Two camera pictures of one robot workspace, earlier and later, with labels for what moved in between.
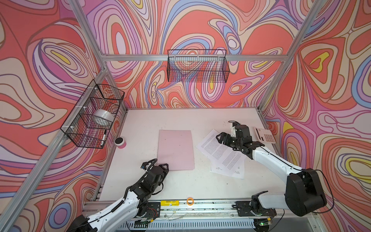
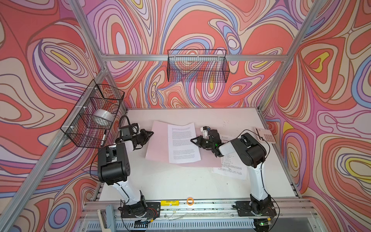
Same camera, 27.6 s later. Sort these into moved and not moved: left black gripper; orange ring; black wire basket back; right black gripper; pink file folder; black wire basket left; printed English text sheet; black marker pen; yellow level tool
Moved: printed English text sheet; left black gripper; pink file folder; right black gripper
Not moved: black marker pen; black wire basket back; orange ring; black wire basket left; yellow level tool
